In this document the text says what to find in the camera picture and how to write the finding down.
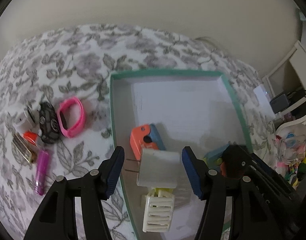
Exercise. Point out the pink smart watch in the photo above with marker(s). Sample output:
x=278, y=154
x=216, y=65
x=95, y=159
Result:
x=71, y=116

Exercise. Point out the coral blue yellow toy knife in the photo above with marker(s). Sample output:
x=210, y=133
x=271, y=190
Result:
x=145, y=136

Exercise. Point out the white wall charger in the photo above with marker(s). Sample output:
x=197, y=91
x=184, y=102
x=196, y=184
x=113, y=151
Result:
x=156, y=168

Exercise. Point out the purple lighter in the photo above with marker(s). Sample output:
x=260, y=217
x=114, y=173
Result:
x=42, y=166

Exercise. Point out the floral fleece blanket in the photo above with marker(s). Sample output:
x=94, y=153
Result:
x=78, y=61

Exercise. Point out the gold patterned lighter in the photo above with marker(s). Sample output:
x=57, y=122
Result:
x=23, y=148

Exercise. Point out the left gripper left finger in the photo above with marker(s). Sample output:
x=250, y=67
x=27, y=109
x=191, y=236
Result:
x=55, y=216

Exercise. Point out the clear plastic bag of trinkets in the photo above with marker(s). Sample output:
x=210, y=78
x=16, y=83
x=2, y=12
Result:
x=291, y=151

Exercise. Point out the teal white shallow box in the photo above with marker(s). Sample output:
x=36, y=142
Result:
x=194, y=108

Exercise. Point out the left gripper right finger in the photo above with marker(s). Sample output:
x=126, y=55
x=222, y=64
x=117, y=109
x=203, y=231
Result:
x=214, y=188

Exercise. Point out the white shelf furniture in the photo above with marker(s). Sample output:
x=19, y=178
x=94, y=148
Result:
x=289, y=77

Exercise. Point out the black toy car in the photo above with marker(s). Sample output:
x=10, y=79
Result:
x=49, y=130

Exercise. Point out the cream plastic toy chair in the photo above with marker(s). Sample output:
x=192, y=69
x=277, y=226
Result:
x=158, y=210

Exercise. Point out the red white glue bottle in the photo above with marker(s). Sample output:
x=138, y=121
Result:
x=33, y=138

